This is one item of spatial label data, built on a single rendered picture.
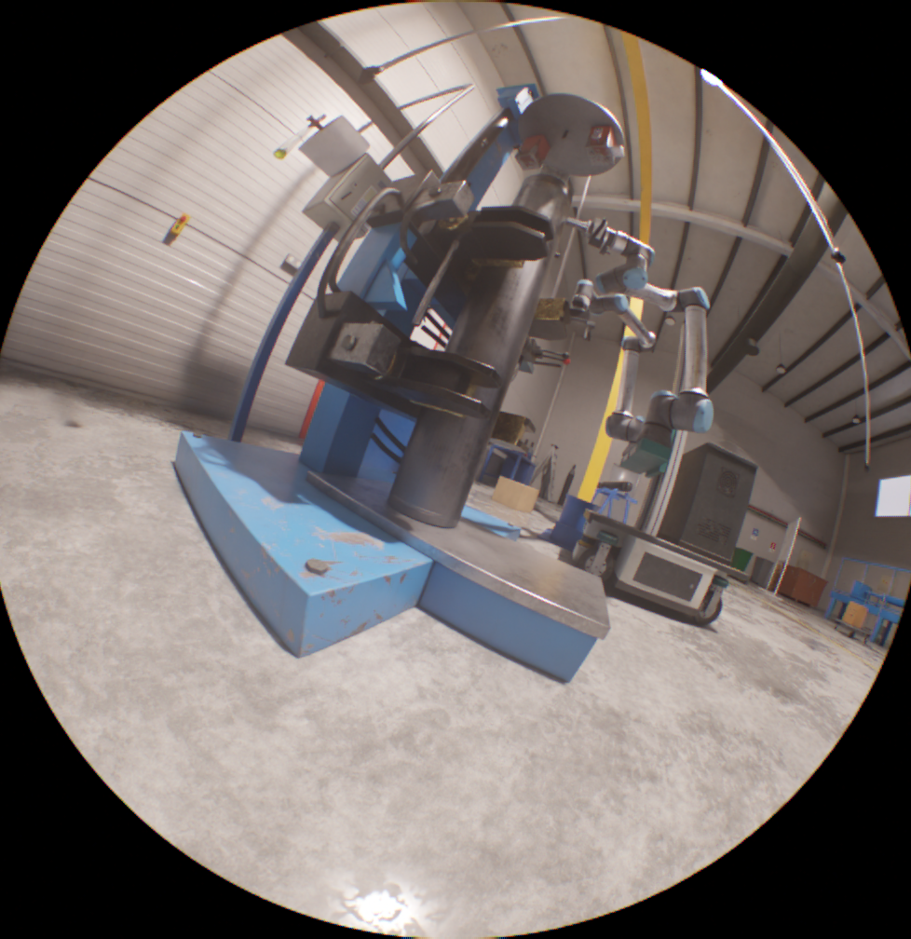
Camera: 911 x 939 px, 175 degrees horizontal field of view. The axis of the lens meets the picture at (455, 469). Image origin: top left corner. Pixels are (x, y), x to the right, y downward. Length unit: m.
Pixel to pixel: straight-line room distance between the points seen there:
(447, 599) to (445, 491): 0.27
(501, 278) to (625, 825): 1.14
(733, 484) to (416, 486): 1.45
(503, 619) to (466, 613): 0.08
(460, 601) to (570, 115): 2.09
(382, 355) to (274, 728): 0.62
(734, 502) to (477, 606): 1.36
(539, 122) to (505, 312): 1.40
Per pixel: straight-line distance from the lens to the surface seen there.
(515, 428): 0.94
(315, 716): 0.41
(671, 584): 1.49
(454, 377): 0.62
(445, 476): 0.75
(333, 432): 1.04
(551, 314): 1.11
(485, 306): 0.85
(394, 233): 0.86
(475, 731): 0.47
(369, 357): 0.59
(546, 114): 1.96
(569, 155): 2.05
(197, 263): 2.47
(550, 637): 0.62
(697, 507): 1.56
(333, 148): 1.66
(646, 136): 3.91
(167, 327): 2.39
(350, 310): 0.72
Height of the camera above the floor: 0.34
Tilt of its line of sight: 2 degrees down
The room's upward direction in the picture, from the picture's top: 21 degrees clockwise
